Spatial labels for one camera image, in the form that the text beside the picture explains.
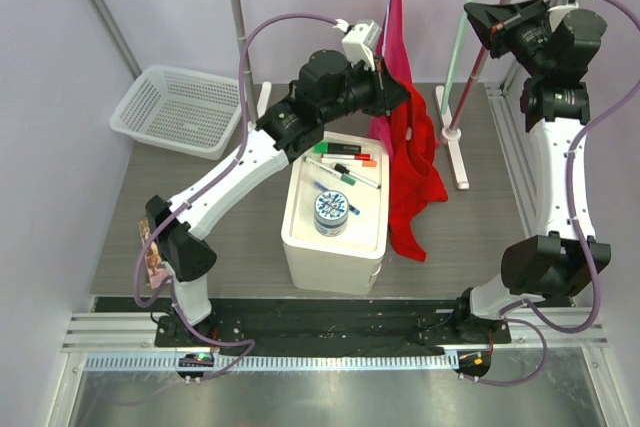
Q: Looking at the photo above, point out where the blue ballpoint pen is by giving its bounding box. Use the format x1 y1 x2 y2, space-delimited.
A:
312 180 361 215

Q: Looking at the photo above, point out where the pink illustrated book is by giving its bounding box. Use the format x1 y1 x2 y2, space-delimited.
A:
138 218 168 289

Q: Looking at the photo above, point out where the green highlighter marker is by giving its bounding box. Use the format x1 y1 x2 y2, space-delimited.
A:
313 142 361 155

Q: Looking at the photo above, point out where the white slotted cable duct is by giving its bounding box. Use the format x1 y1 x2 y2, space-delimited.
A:
84 351 459 373

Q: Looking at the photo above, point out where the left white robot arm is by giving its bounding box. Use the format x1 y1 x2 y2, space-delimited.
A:
145 50 409 346

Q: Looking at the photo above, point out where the mint green hanger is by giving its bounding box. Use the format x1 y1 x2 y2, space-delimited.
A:
440 0 476 115

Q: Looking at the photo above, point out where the pink t shirt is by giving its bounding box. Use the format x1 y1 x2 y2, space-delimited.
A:
368 0 413 159

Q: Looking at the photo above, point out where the red whiteboard marker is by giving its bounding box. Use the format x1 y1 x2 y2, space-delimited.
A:
321 154 373 161

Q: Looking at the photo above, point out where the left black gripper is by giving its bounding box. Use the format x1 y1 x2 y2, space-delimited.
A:
320 55 412 127

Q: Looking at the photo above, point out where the blue patterned round tin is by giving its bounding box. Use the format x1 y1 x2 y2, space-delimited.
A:
313 190 350 237

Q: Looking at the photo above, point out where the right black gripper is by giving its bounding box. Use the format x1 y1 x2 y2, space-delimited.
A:
462 0 553 78

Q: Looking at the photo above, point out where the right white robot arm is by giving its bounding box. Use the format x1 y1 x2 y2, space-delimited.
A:
451 0 611 342

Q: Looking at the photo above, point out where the red t shirt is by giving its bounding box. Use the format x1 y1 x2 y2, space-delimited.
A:
389 80 448 262

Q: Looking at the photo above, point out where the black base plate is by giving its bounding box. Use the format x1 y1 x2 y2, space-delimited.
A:
154 298 511 358

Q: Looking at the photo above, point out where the white foam box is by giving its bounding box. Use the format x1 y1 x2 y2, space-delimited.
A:
281 131 390 295

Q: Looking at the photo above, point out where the white plastic basket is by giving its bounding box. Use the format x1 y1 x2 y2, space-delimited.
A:
110 65 241 160

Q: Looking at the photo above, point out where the green capped white marker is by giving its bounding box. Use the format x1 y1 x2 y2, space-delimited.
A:
303 157 381 189

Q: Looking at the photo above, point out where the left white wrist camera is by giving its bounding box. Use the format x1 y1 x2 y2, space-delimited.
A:
335 19 382 71

